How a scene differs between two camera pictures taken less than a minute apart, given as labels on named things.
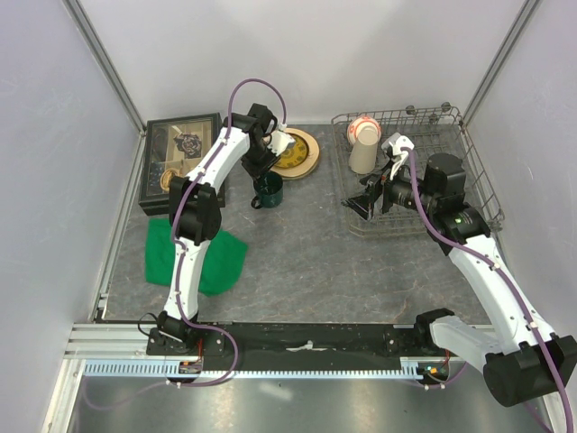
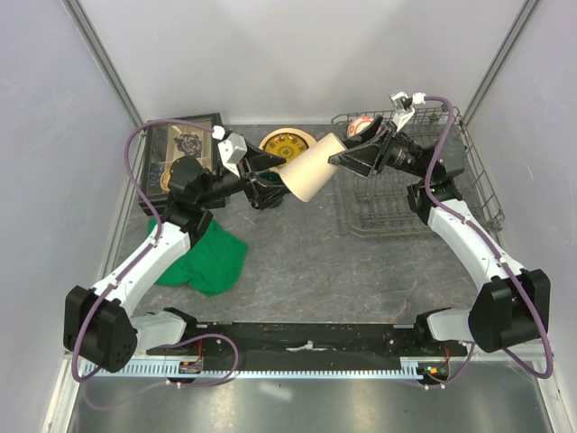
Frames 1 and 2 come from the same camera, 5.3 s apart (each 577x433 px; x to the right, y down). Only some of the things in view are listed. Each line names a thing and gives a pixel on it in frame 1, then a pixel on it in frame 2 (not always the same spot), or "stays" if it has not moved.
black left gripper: [257, 171] to [259, 192]
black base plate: [299, 345] stays
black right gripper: [380, 183] to [362, 160]
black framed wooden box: [172, 147] stays
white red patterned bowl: [356, 124] stays
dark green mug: [269, 188] stays
